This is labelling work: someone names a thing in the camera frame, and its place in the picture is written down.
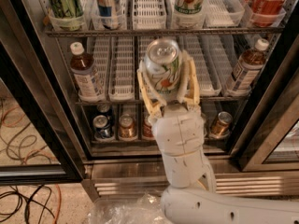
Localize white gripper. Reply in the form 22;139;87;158
137;50;204;157

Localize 7up can front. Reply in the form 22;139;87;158
144;37;182;102

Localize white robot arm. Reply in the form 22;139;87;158
137;51;299;224

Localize red can bottom shelf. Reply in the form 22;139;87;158
143;116;153;139

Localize gold brown can left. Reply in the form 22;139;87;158
119;114;135;139

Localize orange gold can right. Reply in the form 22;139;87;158
210;111;233;136

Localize dark can behind pepsi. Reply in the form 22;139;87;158
97;104;113;117

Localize blue pepsi can front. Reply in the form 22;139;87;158
93;115;113;139

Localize fridge right glass door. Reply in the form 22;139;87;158
239;43;299;172

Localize fridge glass door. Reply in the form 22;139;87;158
239;43;299;172
0;0;85;185

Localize fridge left glass door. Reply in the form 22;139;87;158
0;0;85;185

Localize red coca-cola can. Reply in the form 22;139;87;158
244;0;286;27

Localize fridge bottom steel grille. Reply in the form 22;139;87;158
82;171;299;201

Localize green can top shelf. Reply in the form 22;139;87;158
50;0;83;19

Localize left tea bottle white cap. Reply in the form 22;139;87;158
70;42;104;102

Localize tea bottle white cap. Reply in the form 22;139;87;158
70;42;104;102
226;38;269;91

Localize right tea bottle white cap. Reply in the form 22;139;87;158
226;38;269;91

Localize empty white tray top right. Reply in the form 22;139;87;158
206;0;245;28

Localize clear plastic bin with bag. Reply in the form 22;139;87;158
88;193;173;224

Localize orange cable on floor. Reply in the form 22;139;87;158
0;105;63;224

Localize black cables on floor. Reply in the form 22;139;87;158
0;184;56;224

